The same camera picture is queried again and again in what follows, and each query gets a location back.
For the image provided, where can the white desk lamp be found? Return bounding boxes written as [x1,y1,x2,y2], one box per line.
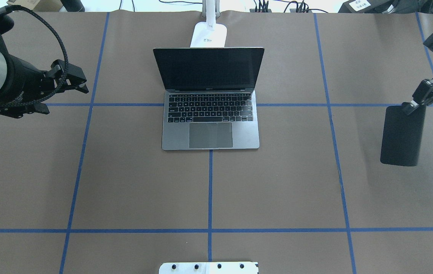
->
[190,0,227,48]

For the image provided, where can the black braided camera cable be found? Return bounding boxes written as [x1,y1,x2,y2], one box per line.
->
[0,5,68,107]

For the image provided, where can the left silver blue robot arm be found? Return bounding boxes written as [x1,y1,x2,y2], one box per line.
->
[0,51,89,119]

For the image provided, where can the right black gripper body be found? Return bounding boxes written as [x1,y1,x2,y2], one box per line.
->
[412,79,433,106]

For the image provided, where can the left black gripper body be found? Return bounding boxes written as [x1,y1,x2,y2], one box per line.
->
[0,55,68,118]

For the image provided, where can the black bottle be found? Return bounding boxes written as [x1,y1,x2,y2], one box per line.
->
[60,0,85,12]

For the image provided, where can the grey laptop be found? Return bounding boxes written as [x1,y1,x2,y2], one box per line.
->
[153,47,265,151]

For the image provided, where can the black mouse pad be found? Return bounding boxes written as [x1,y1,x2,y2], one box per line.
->
[380,105,426,167]

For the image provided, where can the white central pedestal column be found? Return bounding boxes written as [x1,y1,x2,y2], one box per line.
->
[158,261,259,274]

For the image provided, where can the brown paper table cover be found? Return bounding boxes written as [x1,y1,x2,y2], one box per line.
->
[0,11,433,274]

